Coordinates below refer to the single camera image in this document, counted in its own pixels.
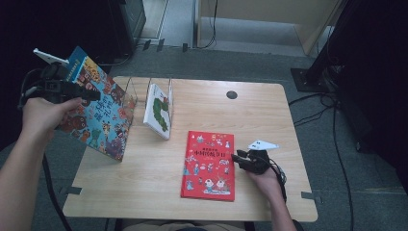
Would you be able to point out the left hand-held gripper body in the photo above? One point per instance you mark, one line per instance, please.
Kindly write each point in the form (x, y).
(53, 86)

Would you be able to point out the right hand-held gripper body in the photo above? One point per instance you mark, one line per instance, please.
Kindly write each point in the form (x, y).
(258, 162)

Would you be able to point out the red picture book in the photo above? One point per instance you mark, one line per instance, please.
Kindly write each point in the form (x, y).
(208, 166)

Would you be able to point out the colourful animal picture book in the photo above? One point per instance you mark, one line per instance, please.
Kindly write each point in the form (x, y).
(102, 128)

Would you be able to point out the clear acrylic book rack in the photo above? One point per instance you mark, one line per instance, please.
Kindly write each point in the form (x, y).
(141, 109)

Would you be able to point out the white caterpillar picture book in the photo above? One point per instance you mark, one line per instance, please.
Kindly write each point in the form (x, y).
(158, 112)

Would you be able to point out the person's right hand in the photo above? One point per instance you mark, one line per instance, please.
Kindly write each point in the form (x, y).
(267, 186)

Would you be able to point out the person's left hand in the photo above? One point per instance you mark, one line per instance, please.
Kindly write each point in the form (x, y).
(41, 118)

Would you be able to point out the grey tape strip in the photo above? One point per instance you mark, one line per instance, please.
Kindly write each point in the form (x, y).
(309, 195)
(72, 190)

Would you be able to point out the dark equipment cabinet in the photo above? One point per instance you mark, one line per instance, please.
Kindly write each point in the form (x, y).
(128, 19)

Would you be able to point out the black stand base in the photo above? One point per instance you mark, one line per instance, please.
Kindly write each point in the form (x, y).
(304, 82)

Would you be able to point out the light wooden cabinet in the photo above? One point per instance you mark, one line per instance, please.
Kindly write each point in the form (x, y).
(256, 9)

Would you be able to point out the black curtain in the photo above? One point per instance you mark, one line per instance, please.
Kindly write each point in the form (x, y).
(369, 48)

